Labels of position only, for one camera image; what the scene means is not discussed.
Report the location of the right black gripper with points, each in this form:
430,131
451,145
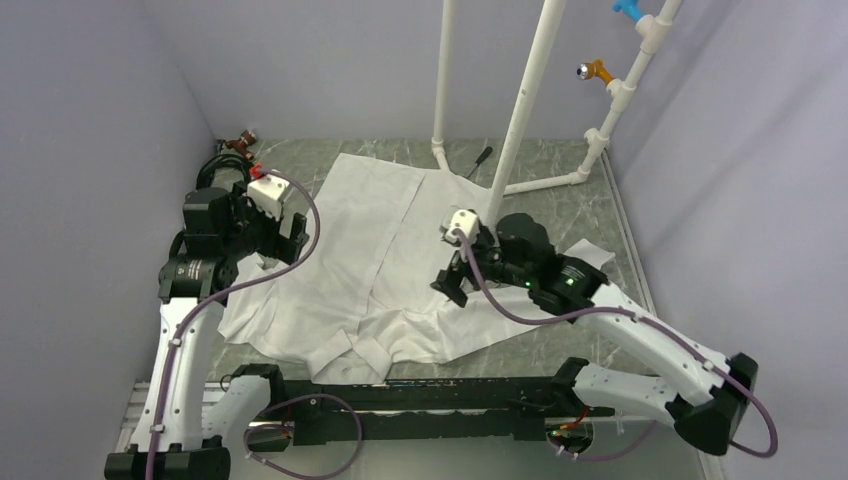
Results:
451,278

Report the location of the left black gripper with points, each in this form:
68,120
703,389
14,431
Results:
278,245

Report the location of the white button shirt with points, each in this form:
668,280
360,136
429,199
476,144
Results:
363,302

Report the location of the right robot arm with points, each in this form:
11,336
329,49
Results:
700,393

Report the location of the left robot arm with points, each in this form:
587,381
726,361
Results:
172,440

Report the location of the brown toy figure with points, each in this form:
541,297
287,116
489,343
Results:
242,144

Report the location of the orange hook on rack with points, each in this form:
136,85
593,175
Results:
594,69

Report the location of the blue hook on rack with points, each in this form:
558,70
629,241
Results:
629,8

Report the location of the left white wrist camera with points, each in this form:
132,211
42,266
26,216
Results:
267,192

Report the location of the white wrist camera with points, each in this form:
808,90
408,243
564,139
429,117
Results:
465,221
267,192

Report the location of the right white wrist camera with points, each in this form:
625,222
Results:
465,221

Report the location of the black handled screwdriver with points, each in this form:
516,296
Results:
482,157

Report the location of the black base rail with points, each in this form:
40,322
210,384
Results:
520,408

